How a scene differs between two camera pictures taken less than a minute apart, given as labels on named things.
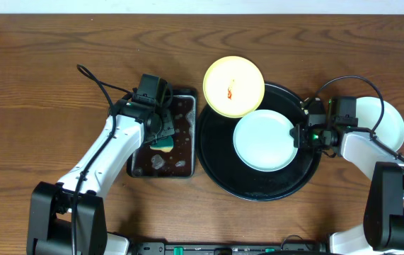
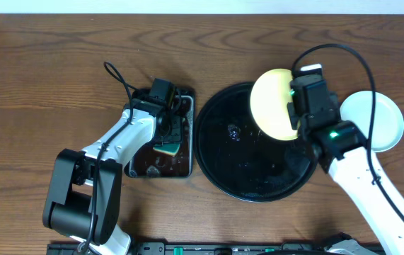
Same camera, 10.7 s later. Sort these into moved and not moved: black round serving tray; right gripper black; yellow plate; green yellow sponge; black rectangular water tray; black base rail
Moved: green yellow sponge; right gripper black; yellow plate
Not moved: black rectangular water tray; black base rail; black round serving tray
